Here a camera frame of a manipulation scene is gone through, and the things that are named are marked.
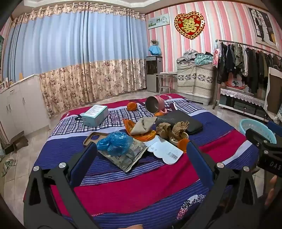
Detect blue wrapped plant vase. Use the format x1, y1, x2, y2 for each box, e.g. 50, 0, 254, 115
148, 40, 162, 55

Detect light blue plastic basket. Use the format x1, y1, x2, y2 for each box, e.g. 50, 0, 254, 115
239, 119, 276, 144

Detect cream draped dark board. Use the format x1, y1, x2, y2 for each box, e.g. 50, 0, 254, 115
263, 67, 282, 122

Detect metal clothes rack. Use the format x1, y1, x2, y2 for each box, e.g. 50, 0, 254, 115
212, 39, 282, 110

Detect blue and floral curtain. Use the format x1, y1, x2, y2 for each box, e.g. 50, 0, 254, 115
2, 3, 147, 115

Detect pink metal cup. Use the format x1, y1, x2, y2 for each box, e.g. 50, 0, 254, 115
145, 95, 168, 115

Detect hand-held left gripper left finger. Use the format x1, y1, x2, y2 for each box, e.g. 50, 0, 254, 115
23, 143, 98, 229

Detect brown phone case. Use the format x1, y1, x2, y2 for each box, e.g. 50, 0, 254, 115
83, 132, 111, 147

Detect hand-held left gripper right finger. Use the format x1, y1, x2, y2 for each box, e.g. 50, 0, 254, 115
186, 141, 263, 229

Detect person's right hand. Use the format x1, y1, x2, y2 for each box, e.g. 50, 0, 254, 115
264, 175, 278, 206

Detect black zip pouch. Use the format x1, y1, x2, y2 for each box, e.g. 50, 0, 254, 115
155, 110, 203, 135

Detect blue plastic bag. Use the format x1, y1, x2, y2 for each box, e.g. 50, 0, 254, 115
96, 131, 134, 157

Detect striped red blue blanket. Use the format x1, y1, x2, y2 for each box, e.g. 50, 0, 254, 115
23, 92, 259, 229

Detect brown paper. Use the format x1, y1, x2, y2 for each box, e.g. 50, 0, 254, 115
171, 121, 190, 139
156, 123, 172, 140

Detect white scalloped paper card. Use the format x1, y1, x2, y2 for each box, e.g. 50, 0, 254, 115
144, 135, 184, 165

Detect small white bowl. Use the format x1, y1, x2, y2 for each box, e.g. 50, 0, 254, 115
168, 132, 189, 146

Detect teal cardboard box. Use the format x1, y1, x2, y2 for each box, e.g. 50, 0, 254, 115
80, 105, 109, 127

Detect red gold heart decoration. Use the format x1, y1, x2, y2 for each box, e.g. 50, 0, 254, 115
174, 13, 206, 39

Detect small wall photo print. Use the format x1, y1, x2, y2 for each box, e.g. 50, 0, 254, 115
148, 14, 170, 30

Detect white cabinet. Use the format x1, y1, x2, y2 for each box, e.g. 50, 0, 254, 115
0, 74, 51, 143

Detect small wooden stool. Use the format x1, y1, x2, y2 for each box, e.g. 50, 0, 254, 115
4, 130, 29, 154

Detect grey water dispenser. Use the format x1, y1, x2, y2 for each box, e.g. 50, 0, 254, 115
145, 56, 163, 93

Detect low cabinet with lace cloth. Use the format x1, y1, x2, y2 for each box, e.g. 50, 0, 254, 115
219, 86, 270, 121

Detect pink printed hanging bag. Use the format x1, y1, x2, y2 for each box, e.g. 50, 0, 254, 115
212, 42, 221, 68

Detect row of hanging clothes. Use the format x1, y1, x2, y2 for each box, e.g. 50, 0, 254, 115
217, 42, 282, 94

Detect grey patterned packet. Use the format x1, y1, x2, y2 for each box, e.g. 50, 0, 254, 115
98, 139, 148, 172

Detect orange peel piece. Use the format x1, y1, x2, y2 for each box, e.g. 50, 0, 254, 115
177, 138, 190, 153

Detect pile of folded clothes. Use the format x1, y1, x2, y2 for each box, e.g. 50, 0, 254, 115
177, 49, 214, 65

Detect orange snack wrapper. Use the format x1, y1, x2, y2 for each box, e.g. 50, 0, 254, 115
123, 118, 157, 141

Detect cabinet under patterned cloth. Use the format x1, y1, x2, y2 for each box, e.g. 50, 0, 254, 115
177, 63, 217, 106

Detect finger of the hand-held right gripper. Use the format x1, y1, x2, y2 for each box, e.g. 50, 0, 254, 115
245, 128, 278, 153
267, 121, 282, 137

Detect wedding wall poster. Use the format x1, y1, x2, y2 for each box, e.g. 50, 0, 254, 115
248, 7, 278, 48

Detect patterned slippers pair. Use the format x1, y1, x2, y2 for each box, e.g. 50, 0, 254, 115
1, 157, 17, 177

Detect small grey table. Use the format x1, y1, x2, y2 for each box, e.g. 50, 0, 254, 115
154, 72, 178, 94

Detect beige cloth piece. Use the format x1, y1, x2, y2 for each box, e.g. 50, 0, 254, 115
130, 117, 157, 136

